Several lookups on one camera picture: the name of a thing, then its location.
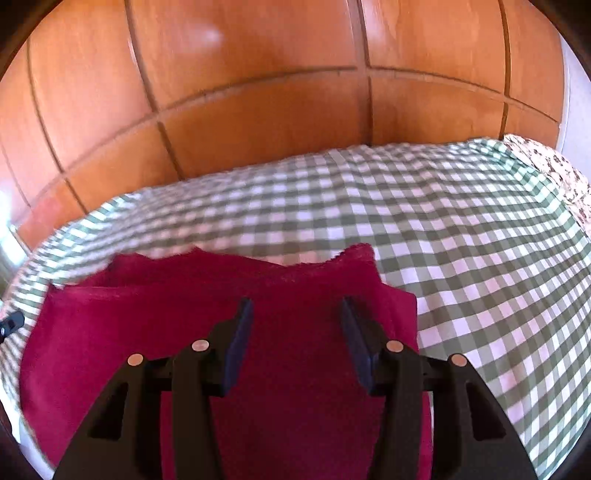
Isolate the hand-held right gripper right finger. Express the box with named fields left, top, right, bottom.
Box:
left=339, top=298, right=539, bottom=480

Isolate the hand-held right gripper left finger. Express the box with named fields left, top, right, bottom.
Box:
left=54, top=298, right=256, bottom=480

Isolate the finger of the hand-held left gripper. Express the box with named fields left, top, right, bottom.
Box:
left=0, top=311, right=25, bottom=343

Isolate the dark red fleece garment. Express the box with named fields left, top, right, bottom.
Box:
left=19, top=244, right=435, bottom=480

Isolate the green checked bed sheet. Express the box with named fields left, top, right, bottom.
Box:
left=0, top=138, right=591, bottom=480

